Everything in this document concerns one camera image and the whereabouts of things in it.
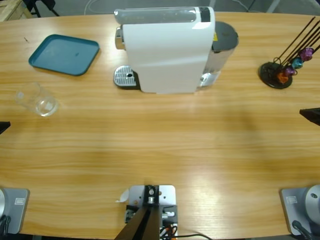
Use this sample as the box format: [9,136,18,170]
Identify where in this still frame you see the black chair legs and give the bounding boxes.
[23,0,61,18]

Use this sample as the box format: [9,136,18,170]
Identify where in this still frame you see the white floor cable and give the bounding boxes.
[83,0,116,14]

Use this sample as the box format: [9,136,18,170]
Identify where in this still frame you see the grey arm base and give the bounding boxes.
[279,184,320,236]
[0,187,30,235]

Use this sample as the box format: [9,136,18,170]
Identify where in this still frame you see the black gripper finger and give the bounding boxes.
[299,107,320,126]
[0,121,11,135]

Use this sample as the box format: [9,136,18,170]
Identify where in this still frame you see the white capsule coffee machine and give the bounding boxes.
[113,6,216,95]

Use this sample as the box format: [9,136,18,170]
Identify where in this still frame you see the clear drinking glass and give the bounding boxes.
[14,81,60,118]

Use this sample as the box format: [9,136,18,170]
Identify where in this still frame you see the black capsule holder with rods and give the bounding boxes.
[258,16,320,90]

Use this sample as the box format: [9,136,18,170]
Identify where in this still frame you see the clear water tank dark lid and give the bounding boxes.
[199,21,240,88]

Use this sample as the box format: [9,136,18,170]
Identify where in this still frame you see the black cable at white block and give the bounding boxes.
[174,233,213,240]

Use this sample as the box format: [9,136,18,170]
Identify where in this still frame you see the grey metal frame leg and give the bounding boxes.
[266,0,282,13]

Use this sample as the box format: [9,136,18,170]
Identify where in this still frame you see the orange coffee capsule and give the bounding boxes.
[276,71,289,84]

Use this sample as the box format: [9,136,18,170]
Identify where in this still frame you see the black base cable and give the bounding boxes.
[0,214,11,236]
[291,220,315,240]

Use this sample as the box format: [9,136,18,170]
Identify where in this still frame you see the teal plastic tray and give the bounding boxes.
[28,34,101,77]

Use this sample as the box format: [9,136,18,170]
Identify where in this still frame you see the purple coffee capsule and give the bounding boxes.
[284,65,298,77]
[299,46,315,62]

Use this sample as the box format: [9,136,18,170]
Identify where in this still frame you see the teal coffee capsule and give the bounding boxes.
[291,57,304,70]

